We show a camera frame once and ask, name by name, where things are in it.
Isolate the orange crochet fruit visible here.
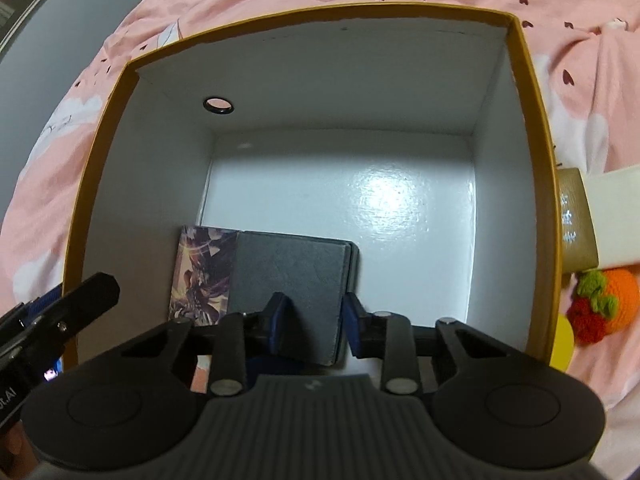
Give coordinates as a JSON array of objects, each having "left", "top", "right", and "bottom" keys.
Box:
[{"left": 577, "top": 267, "right": 640, "bottom": 336}]

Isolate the gold small box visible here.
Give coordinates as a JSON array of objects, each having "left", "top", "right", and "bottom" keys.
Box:
[{"left": 556, "top": 167, "right": 600, "bottom": 273}]

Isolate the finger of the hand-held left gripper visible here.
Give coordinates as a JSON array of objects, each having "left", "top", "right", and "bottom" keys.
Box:
[{"left": 0, "top": 272, "right": 121, "bottom": 357}]

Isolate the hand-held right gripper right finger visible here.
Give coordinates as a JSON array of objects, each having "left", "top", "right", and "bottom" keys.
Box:
[{"left": 341, "top": 291, "right": 506, "bottom": 395}]

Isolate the orange cardboard box white inside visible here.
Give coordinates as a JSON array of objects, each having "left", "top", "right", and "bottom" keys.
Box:
[{"left": 62, "top": 2, "right": 565, "bottom": 396}]

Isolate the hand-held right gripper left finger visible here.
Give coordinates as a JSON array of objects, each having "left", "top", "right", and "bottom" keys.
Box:
[{"left": 117, "top": 291, "right": 292, "bottom": 397}]

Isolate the printed card box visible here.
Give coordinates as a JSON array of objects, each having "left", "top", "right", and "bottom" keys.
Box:
[{"left": 167, "top": 225, "right": 241, "bottom": 328}]

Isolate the yellow round object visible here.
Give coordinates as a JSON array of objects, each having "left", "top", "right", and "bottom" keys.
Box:
[{"left": 552, "top": 314, "right": 576, "bottom": 373}]

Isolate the red crochet strawberry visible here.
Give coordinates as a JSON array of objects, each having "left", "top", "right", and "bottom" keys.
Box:
[{"left": 570, "top": 295, "right": 618, "bottom": 345}]

